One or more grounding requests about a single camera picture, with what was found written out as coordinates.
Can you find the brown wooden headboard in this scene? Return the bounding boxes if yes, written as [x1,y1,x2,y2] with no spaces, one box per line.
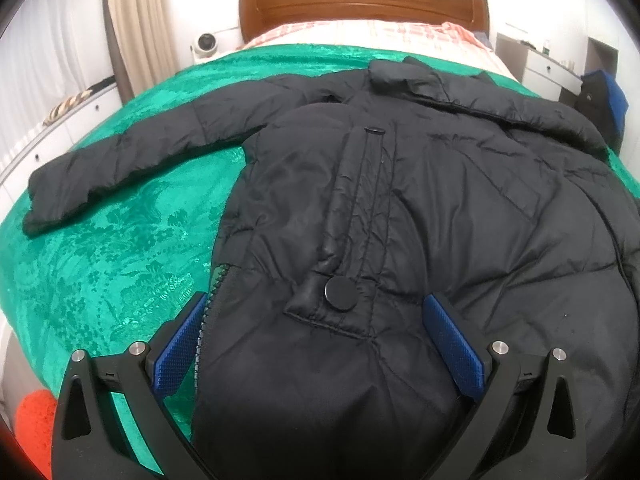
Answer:
[238,0,491,43]

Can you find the green patterned blanket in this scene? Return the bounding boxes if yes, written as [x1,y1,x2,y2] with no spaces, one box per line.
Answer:
[0,44,640,461]

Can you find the dark clothes with blue lining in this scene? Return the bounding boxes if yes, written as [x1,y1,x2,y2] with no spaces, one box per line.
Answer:
[572,71,629,157]

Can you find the beige curtain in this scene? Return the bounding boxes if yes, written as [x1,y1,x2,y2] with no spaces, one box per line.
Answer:
[102,0,182,106]

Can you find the white desk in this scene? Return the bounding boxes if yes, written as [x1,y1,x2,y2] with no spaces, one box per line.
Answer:
[495,22,622,107]

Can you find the black puffer jacket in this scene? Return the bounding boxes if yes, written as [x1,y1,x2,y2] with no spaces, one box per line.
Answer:
[22,57,640,480]

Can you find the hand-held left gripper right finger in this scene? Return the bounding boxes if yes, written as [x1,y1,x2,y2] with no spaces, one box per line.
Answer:
[422,292,589,480]

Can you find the pink striped bed sheet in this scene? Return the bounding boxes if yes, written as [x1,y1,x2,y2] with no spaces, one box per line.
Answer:
[237,19,521,83]

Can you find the small white fan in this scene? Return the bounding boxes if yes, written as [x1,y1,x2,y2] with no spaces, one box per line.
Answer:
[191,32,221,59]

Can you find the white sheer curtain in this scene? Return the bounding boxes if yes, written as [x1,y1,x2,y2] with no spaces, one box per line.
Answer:
[0,0,121,133]

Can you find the white drawer cabinet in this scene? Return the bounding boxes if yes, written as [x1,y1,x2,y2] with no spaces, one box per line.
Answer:
[0,80,125,198]

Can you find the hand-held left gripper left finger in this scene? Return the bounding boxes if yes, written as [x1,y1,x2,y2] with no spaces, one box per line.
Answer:
[50,291,221,480]

